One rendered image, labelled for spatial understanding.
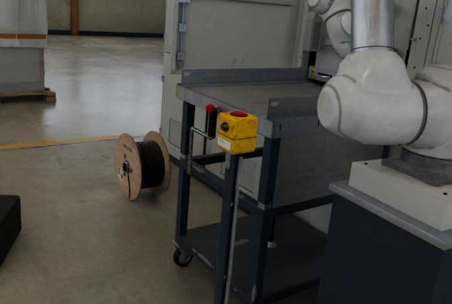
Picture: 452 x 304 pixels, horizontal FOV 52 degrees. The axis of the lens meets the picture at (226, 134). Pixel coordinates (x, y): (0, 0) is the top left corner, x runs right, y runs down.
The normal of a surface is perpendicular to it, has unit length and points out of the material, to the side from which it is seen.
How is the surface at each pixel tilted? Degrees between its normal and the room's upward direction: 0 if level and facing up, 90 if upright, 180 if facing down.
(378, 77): 65
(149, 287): 0
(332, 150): 90
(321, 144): 90
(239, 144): 90
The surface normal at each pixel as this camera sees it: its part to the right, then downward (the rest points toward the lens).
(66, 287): 0.08, -0.96
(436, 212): -0.85, 0.07
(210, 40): 0.18, 0.29
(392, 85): 0.26, -0.08
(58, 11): 0.56, 0.27
